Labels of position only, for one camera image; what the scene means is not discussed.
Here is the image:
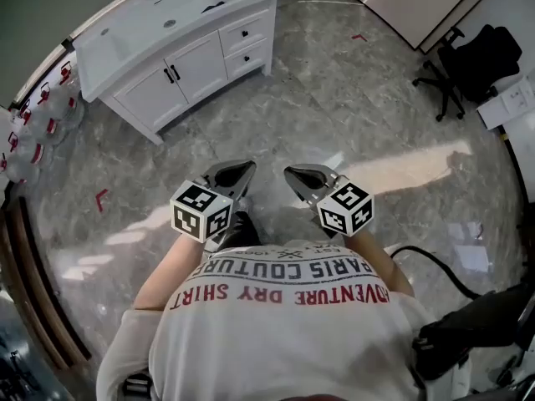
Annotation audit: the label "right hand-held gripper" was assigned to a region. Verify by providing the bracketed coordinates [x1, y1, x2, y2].
[283, 164, 375, 240]

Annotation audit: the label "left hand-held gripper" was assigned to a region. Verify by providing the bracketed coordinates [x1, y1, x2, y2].
[170, 160, 257, 253]

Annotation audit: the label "person's right forearm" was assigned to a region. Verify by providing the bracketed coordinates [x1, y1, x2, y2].
[344, 227, 415, 298]

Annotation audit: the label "person's left forearm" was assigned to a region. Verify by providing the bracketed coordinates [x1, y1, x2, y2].
[132, 234, 210, 311]

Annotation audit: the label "white lower cabinet drawer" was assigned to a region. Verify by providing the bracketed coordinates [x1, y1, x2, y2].
[223, 38, 268, 79]

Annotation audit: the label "black trousers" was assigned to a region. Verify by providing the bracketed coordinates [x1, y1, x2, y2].
[217, 209, 264, 253]

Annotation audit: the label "white cabinet door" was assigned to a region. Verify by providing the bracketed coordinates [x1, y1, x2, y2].
[164, 30, 229, 104]
[113, 65, 190, 131]

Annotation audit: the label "white vanity cabinet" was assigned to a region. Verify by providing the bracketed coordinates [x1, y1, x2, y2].
[73, 0, 283, 145]

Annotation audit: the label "white printed shirt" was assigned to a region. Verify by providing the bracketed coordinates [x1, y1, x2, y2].
[96, 240, 473, 401]

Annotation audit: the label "row of clear water jugs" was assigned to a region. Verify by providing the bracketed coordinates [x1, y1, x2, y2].
[0, 58, 84, 185]

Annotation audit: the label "black office chair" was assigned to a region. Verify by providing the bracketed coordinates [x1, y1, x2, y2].
[412, 23, 523, 123]

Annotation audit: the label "white table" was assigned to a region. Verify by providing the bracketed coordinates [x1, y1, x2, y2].
[499, 117, 535, 204]

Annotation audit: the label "black waist bag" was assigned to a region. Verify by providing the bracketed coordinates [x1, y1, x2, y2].
[413, 282, 535, 382]

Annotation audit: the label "white board panel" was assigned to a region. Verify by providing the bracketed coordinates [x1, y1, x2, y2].
[419, 0, 509, 54]

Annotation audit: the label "thick black cable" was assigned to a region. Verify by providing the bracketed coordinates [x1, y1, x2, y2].
[384, 244, 484, 301]

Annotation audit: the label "grey strap buckle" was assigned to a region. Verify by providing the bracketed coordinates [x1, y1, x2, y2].
[123, 372, 154, 401]

